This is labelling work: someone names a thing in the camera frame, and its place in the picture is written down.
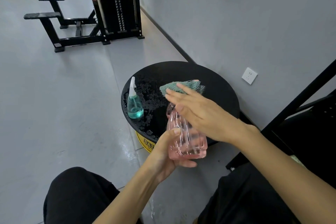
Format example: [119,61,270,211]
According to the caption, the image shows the green white label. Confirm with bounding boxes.
[290,155,306,167]

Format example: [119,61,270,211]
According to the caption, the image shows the person's right hand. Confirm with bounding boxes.
[165,82,260,146]

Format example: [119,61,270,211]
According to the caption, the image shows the black metal rack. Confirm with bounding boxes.
[225,59,336,188]

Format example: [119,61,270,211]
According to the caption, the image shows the yellow barrel base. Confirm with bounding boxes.
[136,131,158,153]

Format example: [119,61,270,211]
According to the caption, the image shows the person's left forearm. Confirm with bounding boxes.
[93,164,163,224]

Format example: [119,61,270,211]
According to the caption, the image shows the person's right forearm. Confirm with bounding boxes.
[236,125,336,224]

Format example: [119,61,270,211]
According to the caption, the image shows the green spray bottle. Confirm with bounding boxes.
[127,76,144,120]

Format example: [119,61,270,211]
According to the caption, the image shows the pink spray bottle grey nozzle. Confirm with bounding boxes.
[166,102,208,161]

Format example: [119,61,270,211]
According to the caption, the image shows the black cable weight machine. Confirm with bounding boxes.
[23,0,145,53]

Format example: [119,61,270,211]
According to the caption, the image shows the person's left hand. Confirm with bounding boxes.
[144,127,198,184]

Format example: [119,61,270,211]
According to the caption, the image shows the green cleaning cloth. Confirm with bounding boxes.
[159,80,206,96]

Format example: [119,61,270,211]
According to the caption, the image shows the round black table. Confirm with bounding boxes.
[120,61,240,147]

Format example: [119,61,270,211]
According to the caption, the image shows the white wall socket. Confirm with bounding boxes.
[241,67,258,85]

